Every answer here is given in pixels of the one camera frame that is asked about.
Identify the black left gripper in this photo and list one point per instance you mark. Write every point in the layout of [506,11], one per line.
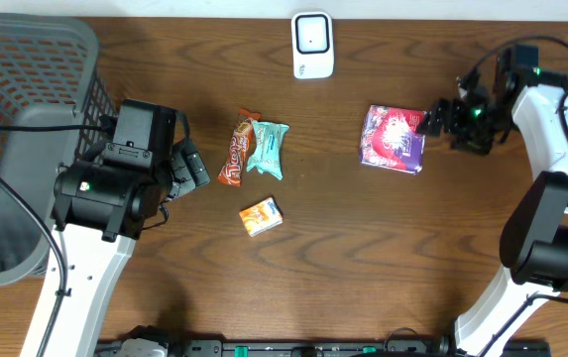
[190,166]

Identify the orange chocolate bar wrapper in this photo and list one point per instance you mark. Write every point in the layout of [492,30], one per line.
[243,134]

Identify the grey plastic mesh basket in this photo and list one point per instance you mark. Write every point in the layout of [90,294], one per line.
[51,99]

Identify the mint green tissue pack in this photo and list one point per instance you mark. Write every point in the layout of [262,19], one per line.
[266,157]

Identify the purple pink floral packet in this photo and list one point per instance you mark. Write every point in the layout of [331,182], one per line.
[389,139]

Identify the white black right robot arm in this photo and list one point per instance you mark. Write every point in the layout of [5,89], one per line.
[534,242]

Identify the white barcode scanner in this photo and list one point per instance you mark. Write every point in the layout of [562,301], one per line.
[312,40]

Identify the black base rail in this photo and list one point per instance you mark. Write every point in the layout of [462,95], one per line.
[150,341]

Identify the orange Kleenex tissue pack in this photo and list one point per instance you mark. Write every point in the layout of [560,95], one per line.
[261,217]

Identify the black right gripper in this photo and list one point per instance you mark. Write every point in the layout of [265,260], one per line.
[437,116]

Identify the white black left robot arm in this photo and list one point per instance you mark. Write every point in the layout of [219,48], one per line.
[102,202]

